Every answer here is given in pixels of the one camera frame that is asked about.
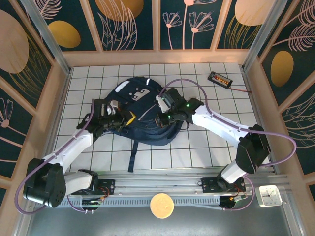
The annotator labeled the navy blue backpack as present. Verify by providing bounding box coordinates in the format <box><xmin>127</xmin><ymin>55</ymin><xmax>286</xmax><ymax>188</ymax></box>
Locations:
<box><xmin>102</xmin><ymin>76</ymin><xmax>184</xmax><ymax>173</ymax></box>

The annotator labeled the black board with yellow connectors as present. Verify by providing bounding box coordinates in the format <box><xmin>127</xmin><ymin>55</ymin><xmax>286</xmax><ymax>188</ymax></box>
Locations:
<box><xmin>207</xmin><ymin>71</ymin><xmax>233</xmax><ymax>89</ymax></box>

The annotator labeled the round cork disc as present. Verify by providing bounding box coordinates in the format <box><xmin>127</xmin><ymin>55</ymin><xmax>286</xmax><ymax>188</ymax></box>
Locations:
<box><xmin>150</xmin><ymin>193</ymin><xmax>175</xmax><ymax>219</ymax></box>

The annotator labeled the white square clock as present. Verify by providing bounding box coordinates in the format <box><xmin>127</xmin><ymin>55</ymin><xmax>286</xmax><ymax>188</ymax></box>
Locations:
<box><xmin>255</xmin><ymin>184</ymin><xmax>284</xmax><ymax>208</ymax></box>

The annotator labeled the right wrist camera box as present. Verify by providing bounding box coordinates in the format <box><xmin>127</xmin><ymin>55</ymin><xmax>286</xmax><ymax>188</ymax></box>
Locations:
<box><xmin>156</xmin><ymin>94</ymin><xmax>171</xmax><ymax>114</ymax></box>

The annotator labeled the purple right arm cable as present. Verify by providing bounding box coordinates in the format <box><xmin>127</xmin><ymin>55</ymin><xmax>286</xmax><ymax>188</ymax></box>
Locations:
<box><xmin>158</xmin><ymin>78</ymin><xmax>297</xmax><ymax>212</ymax></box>

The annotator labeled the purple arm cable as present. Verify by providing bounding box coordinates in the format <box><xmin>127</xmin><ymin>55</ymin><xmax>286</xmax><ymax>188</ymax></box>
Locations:
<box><xmin>158</xmin><ymin>78</ymin><xmax>297</xmax><ymax>212</ymax></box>
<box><xmin>14</xmin><ymin>99</ymin><xmax>119</xmax><ymax>216</ymax></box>

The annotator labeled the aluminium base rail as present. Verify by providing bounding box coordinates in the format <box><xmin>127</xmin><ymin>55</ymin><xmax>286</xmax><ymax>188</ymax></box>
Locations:
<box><xmin>26</xmin><ymin>169</ymin><xmax>290</xmax><ymax>197</ymax></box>

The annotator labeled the red black power cable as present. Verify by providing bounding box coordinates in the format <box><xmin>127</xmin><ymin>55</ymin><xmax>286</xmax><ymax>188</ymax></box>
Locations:
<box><xmin>230</xmin><ymin>86</ymin><xmax>252</xmax><ymax>94</ymax></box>

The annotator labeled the grey slotted cable tray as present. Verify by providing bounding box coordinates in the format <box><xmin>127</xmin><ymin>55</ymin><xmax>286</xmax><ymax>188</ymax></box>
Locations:
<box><xmin>58</xmin><ymin>196</ymin><xmax>223</xmax><ymax>211</ymax></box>

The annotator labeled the aluminium corner post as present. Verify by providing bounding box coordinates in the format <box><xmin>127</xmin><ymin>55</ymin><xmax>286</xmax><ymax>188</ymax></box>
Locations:
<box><xmin>242</xmin><ymin>0</ymin><xmax>288</xmax><ymax>72</ymax></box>
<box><xmin>21</xmin><ymin>0</ymin><xmax>72</xmax><ymax>75</ymax></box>

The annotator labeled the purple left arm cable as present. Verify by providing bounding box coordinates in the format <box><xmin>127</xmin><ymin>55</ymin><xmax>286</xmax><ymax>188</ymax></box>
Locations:
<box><xmin>14</xmin><ymin>99</ymin><xmax>119</xmax><ymax>216</ymax></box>

